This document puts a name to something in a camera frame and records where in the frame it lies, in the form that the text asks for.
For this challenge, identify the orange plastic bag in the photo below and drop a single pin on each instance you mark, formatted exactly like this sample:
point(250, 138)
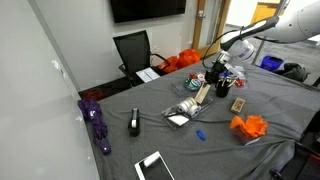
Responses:
point(190, 57)
point(170, 64)

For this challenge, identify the black pen cup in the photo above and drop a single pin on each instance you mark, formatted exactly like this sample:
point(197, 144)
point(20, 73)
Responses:
point(222, 91)

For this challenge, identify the small blue object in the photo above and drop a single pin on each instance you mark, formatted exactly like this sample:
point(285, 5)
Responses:
point(200, 135)

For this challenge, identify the black mesh office chair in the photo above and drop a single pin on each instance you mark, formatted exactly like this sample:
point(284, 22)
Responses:
point(133, 50)

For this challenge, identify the white paper sheet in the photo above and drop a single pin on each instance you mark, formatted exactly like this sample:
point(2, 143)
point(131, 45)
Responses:
point(147, 75)

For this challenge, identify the grey tablecloth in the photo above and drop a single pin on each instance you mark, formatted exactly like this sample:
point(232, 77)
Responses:
point(206, 153)

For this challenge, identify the white framed tablet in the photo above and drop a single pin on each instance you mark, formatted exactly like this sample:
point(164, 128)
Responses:
point(156, 170)

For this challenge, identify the dark green backpack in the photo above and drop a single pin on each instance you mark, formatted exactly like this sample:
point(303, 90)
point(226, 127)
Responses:
point(293, 71)

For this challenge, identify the grey pen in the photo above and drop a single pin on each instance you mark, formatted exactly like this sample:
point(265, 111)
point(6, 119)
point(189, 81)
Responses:
point(221, 82)

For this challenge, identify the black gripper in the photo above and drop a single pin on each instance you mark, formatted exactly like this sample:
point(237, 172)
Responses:
point(215, 71)

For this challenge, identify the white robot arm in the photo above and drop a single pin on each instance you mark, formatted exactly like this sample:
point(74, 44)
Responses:
point(293, 26)

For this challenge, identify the clear plastic box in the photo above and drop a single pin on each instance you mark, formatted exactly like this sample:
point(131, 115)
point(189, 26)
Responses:
point(248, 141)

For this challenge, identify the blue bin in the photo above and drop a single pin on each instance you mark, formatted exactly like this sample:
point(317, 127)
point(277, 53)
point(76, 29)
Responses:
point(271, 62)

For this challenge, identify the purple folded umbrella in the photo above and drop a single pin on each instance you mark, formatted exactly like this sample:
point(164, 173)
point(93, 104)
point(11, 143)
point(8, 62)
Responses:
point(96, 123)

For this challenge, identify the wooden door frame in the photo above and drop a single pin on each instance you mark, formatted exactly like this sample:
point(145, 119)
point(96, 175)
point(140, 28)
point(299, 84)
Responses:
point(197, 33)

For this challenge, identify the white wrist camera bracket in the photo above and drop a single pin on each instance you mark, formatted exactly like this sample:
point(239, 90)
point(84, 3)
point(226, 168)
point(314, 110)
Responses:
point(237, 71)

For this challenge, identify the grey metal pole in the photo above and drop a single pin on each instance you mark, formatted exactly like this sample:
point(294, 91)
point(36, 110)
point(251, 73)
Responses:
point(263, 41)

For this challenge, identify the teal round object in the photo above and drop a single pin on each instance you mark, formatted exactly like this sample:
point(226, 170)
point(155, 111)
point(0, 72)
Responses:
point(192, 84)

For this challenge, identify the crumpled orange cloth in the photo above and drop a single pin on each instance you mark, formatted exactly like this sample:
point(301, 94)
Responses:
point(250, 126)

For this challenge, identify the small red object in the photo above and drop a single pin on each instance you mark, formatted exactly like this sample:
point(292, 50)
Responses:
point(239, 83)
point(193, 76)

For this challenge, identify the white tape roll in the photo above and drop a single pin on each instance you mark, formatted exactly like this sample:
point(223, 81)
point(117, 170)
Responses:
point(194, 110)
point(182, 107)

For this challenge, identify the light wooden rectangular block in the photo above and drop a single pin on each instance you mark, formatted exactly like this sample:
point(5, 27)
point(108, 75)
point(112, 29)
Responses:
point(202, 94)

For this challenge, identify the white card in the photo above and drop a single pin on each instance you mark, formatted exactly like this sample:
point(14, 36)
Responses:
point(178, 120)

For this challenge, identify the black wall television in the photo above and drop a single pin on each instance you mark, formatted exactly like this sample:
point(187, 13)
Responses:
point(146, 9)

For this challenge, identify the yellow door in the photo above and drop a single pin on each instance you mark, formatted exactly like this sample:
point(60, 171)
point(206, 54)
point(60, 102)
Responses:
point(263, 11)

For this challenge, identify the white marker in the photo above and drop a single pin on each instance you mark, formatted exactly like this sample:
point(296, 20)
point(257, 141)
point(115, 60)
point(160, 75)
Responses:
point(230, 82)

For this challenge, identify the yellowish tape roll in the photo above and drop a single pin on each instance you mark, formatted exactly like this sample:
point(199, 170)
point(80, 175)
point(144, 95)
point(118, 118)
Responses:
point(190, 101)

